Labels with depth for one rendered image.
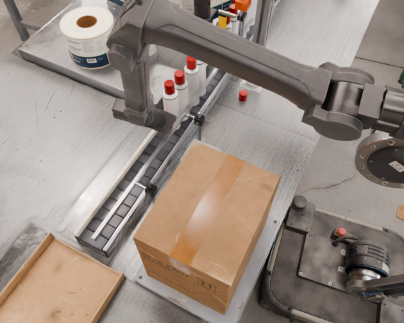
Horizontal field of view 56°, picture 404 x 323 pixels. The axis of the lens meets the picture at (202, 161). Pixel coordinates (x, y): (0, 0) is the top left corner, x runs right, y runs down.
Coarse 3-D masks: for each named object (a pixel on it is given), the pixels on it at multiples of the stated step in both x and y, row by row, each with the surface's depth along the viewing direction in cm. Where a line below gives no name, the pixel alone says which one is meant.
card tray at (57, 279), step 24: (48, 240) 111; (24, 264) 105; (48, 264) 109; (72, 264) 109; (96, 264) 109; (24, 288) 105; (48, 288) 105; (72, 288) 105; (96, 288) 105; (0, 312) 101; (24, 312) 101; (48, 312) 101; (72, 312) 101; (96, 312) 98
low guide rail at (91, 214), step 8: (152, 136) 126; (144, 144) 123; (136, 152) 121; (128, 160) 119; (128, 168) 119; (120, 176) 116; (112, 184) 114; (104, 192) 113; (104, 200) 112; (96, 208) 110; (88, 216) 108; (80, 224) 107; (80, 232) 107
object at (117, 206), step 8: (248, 24) 151; (216, 72) 137; (208, 80) 133; (200, 88) 131; (192, 104) 127; (184, 112) 125; (176, 120) 123; (176, 128) 122; (168, 136) 119; (160, 144) 117; (152, 160) 114; (144, 168) 112; (136, 176) 111; (128, 192) 108; (120, 200) 106; (112, 208) 105; (112, 216) 104; (104, 224) 102; (96, 232) 101
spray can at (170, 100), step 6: (168, 84) 115; (168, 90) 115; (174, 90) 117; (162, 96) 118; (168, 96) 117; (174, 96) 118; (168, 102) 118; (174, 102) 119; (168, 108) 121; (174, 108) 121; (174, 114) 124; (180, 126) 131
